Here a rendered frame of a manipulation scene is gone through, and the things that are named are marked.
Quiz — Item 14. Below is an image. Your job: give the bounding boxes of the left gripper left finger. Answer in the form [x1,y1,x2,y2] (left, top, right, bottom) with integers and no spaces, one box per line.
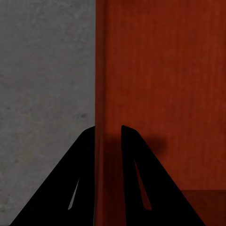
[10,126,95,226]

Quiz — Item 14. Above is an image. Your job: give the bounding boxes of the storage box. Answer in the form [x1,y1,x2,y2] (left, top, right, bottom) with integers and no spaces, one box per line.
[93,0,226,226]

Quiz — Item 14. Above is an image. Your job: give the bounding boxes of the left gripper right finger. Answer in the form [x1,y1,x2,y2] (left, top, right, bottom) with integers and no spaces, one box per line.
[121,125,206,226]

